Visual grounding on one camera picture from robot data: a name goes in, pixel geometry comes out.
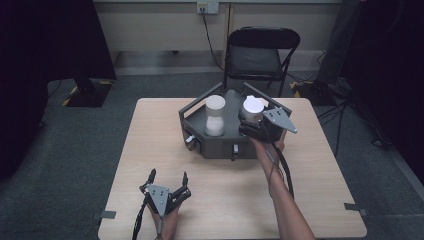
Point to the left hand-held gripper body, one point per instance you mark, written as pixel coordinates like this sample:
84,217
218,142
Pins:
159,198

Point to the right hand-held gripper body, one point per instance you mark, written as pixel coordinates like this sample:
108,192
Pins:
278,118

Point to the white lidded cup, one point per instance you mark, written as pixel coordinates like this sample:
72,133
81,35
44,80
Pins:
253,108

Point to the white waisted bottle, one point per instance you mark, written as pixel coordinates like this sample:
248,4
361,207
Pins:
215,115

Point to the grey metal tray bin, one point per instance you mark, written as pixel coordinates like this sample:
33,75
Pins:
230,146

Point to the person's left hand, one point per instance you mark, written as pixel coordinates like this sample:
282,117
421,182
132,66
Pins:
170,223

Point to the person's right hand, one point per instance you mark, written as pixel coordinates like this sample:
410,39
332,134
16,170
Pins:
266,148

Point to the black stand base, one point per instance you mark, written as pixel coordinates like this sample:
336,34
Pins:
88,95
316,93

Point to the grey tape strip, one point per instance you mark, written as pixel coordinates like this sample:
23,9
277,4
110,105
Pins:
355,208
108,214

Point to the black folding chair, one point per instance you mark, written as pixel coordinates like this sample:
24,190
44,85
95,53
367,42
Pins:
255,60

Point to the grey upright column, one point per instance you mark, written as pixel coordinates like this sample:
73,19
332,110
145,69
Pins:
338,40

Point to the black curtain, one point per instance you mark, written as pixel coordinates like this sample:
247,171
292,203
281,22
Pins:
40,66
393,66

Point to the white wall socket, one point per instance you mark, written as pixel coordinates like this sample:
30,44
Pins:
207,7

